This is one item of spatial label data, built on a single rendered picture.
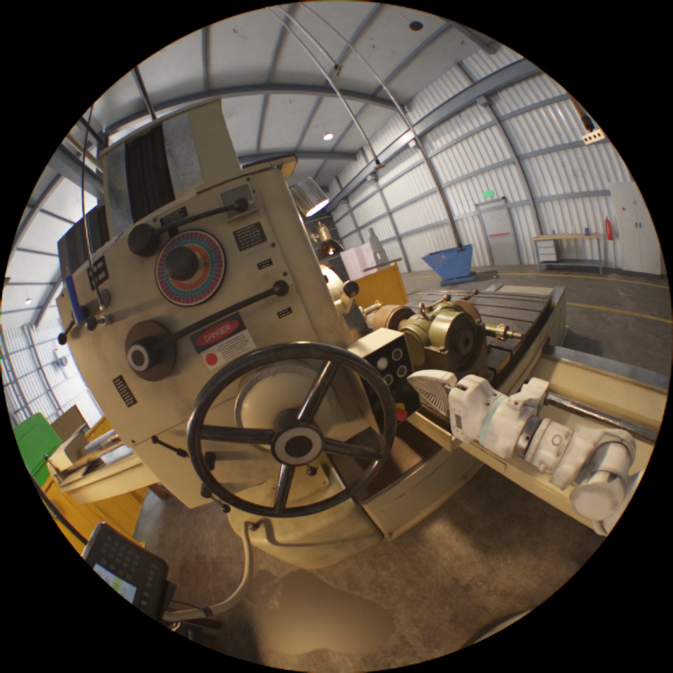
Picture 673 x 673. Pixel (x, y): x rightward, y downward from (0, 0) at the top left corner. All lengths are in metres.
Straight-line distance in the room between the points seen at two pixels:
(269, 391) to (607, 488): 0.52
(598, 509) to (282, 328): 0.62
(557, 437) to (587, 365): 1.25
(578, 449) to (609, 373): 1.27
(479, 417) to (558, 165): 7.34
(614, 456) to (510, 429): 0.14
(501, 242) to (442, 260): 2.45
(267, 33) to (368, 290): 7.05
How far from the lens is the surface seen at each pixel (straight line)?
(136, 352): 0.53
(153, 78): 8.06
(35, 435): 4.24
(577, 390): 1.38
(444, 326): 0.70
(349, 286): 0.52
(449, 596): 1.55
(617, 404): 1.39
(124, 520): 3.19
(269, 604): 1.87
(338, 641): 1.67
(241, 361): 0.30
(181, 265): 0.45
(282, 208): 0.57
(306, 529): 1.16
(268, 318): 0.52
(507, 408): 0.30
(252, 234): 0.54
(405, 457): 1.18
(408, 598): 1.56
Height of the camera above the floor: 1.55
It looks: 18 degrees down
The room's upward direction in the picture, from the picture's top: 22 degrees counter-clockwise
